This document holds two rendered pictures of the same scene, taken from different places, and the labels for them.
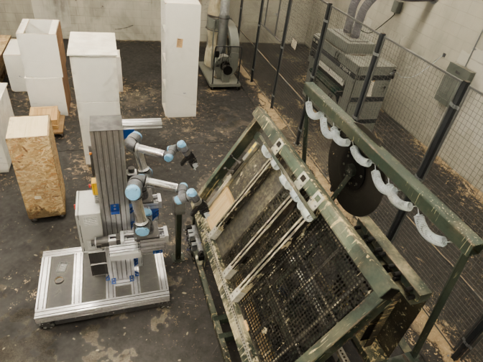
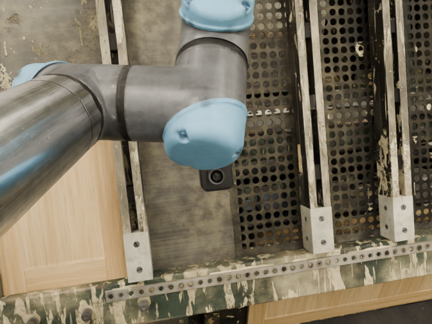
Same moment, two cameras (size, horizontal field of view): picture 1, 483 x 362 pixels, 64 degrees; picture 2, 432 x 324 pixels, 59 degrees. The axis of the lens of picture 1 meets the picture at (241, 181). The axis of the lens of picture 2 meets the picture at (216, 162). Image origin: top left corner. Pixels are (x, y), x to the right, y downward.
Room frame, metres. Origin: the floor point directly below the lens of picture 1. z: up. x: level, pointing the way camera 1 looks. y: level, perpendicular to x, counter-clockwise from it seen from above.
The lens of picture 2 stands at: (2.32, 0.79, 1.72)
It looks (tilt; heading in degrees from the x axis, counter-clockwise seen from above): 35 degrees down; 282
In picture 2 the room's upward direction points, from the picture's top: straight up
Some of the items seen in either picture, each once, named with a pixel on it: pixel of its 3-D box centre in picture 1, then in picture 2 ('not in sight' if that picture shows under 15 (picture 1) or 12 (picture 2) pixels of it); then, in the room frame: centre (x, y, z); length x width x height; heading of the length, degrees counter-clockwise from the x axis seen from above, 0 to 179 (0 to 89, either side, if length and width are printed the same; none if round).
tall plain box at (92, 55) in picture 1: (99, 101); not in sight; (5.08, 2.26, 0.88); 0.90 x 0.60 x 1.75; 21
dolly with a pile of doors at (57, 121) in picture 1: (47, 122); not in sight; (5.45, 3.37, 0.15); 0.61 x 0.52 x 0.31; 21
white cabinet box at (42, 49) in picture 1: (43, 47); not in sight; (6.32, 3.69, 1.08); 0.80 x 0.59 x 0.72; 21
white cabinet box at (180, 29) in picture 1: (179, 59); not in sight; (6.85, 1.44, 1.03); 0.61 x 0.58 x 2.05; 21
